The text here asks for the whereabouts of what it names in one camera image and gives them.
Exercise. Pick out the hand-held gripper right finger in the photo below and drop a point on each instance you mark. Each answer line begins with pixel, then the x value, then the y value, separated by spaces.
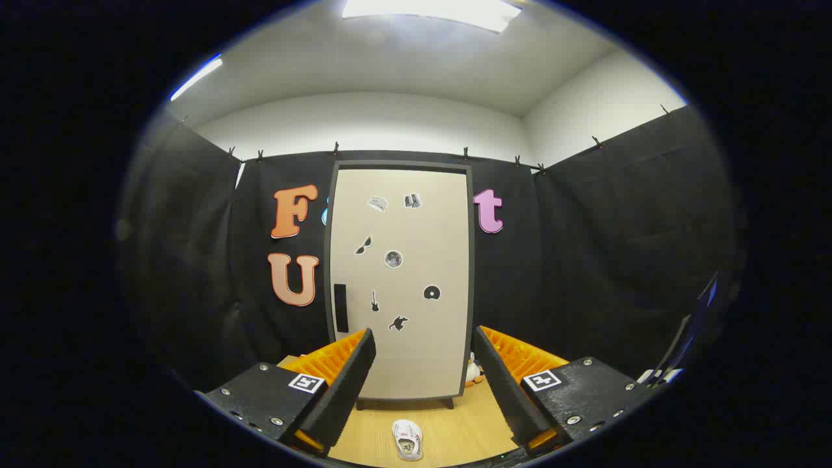
pixel 504 383

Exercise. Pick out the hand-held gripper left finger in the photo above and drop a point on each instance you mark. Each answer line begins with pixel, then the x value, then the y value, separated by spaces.
pixel 351 377

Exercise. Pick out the beige shoe cabinet door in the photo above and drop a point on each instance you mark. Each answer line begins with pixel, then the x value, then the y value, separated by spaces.
pixel 416 351

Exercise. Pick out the white canvas shoe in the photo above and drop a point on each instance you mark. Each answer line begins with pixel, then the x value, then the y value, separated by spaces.
pixel 407 437

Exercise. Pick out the dark grey shoe cabinet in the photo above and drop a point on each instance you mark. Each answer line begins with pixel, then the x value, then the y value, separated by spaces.
pixel 403 165

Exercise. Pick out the penguin plush toy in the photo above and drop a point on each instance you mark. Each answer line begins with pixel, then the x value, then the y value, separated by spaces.
pixel 472 372

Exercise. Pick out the black backdrop cloth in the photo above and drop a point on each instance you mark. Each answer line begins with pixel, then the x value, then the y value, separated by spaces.
pixel 585 260

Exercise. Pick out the dark equipment stand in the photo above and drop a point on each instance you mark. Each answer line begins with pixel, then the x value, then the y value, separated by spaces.
pixel 679 344

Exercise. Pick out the long ceiling strip light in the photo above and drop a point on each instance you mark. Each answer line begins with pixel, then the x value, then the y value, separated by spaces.
pixel 195 79

